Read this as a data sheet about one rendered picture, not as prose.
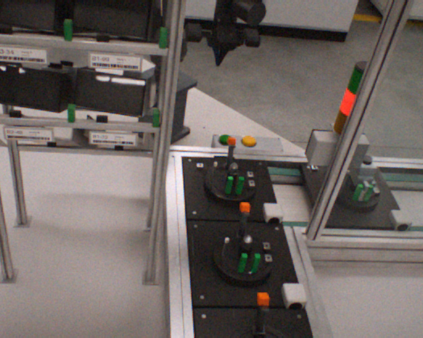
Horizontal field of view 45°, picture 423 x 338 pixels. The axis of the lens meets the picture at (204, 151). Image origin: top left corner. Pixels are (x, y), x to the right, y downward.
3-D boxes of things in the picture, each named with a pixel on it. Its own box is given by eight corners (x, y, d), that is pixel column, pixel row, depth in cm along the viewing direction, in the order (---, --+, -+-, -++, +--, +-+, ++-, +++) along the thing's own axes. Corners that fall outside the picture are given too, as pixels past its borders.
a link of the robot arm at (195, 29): (188, 0, 125) (188, 10, 120) (262, 7, 128) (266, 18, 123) (184, 30, 130) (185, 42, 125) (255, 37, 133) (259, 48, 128)
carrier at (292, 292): (185, 225, 125) (192, 187, 117) (281, 228, 128) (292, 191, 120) (192, 311, 106) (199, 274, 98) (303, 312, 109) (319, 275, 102)
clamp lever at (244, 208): (236, 232, 119) (240, 201, 117) (244, 232, 119) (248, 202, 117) (239, 239, 115) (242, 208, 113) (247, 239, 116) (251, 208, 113)
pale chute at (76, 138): (47, 147, 135) (50, 130, 135) (96, 155, 135) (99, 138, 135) (10, 130, 107) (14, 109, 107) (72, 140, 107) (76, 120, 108)
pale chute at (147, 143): (105, 150, 137) (108, 133, 138) (153, 158, 137) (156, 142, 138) (83, 134, 109) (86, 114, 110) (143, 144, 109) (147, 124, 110)
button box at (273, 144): (209, 149, 158) (213, 133, 154) (275, 152, 161) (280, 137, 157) (212, 163, 152) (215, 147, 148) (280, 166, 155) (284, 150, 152)
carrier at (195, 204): (181, 161, 144) (186, 125, 136) (264, 165, 147) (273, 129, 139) (185, 224, 125) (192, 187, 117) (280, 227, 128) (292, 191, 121)
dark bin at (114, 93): (105, 91, 123) (109, 60, 122) (159, 100, 123) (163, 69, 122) (72, 107, 96) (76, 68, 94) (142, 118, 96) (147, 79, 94)
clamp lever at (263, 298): (252, 326, 100) (257, 291, 98) (262, 326, 100) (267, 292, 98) (256, 337, 96) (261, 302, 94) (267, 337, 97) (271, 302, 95)
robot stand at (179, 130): (159, 113, 176) (163, 62, 164) (191, 133, 170) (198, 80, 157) (128, 129, 167) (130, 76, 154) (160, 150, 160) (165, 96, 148)
